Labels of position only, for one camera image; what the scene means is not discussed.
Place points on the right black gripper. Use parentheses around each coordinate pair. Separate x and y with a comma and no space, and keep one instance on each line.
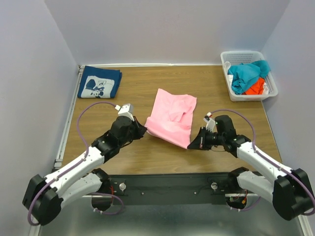
(202,138)

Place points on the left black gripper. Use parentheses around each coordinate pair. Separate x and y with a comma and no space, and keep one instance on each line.
(137,127)

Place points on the pink t-shirt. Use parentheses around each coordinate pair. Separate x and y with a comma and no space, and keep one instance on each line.
(171,118)

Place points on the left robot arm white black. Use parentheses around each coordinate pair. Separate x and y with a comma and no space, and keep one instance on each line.
(45,197)

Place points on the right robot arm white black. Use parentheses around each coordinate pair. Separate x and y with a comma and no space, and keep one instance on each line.
(288,190)

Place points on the folded blue printed t-shirt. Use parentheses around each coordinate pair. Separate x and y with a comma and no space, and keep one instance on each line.
(99,83)

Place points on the orange t-shirt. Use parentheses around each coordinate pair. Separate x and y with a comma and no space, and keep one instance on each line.
(257,88)

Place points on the teal t-shirt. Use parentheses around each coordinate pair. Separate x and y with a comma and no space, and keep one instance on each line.
(245,75)

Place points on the white garment in basket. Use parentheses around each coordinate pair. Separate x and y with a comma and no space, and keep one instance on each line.
(226,67)

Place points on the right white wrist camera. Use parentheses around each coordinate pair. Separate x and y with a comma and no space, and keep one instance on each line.
(210,122)

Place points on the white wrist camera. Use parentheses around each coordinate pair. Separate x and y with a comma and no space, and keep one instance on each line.
(210,122)
(125,110)

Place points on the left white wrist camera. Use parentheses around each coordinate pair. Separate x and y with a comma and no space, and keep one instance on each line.
(125,110)

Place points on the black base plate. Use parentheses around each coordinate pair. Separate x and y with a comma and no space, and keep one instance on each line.
(172,189)

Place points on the aluminium frame rail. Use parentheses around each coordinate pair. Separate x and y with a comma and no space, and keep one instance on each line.
(60,153)

